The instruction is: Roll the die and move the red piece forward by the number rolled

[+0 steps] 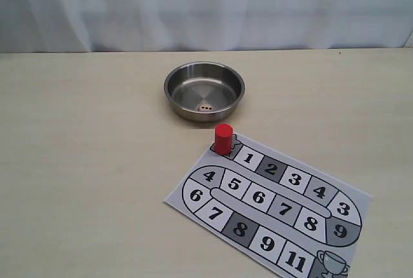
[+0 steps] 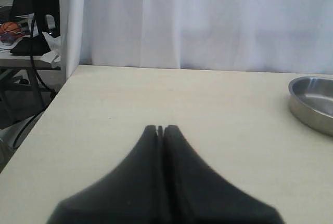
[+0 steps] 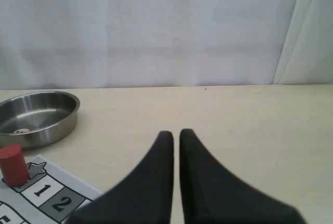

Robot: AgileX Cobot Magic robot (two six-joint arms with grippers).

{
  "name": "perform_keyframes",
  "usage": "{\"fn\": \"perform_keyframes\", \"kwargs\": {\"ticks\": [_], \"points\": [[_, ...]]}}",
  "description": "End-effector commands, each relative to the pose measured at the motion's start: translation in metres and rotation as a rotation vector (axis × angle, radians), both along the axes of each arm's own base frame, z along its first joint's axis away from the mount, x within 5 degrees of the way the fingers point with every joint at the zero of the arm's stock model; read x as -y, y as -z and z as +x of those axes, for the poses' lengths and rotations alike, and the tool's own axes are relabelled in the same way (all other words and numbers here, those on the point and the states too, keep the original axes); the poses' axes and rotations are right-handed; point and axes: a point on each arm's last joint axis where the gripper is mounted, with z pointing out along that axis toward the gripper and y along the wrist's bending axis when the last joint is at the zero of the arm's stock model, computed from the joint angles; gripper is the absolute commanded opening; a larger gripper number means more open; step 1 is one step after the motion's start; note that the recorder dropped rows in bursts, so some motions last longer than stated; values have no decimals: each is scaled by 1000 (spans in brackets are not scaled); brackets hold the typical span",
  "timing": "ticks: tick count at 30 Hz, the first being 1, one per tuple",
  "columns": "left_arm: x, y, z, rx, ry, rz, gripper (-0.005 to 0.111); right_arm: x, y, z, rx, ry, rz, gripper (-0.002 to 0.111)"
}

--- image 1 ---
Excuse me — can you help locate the small wooden die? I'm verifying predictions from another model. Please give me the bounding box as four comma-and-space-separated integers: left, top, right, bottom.
198, 104, 213, 112

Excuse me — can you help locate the red cylinder game piece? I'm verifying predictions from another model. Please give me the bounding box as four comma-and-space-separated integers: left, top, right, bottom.
214, 123, 233, 155

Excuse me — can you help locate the stainless steel round bowl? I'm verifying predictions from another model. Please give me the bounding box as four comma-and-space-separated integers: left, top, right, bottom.
163, 61, 245, 123

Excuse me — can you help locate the printed paper game board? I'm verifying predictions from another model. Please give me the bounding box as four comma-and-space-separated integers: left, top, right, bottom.
165, 133, 371, 277

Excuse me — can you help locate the white curtain backdrop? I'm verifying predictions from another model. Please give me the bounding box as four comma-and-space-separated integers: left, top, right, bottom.
1, 0, 412, 53

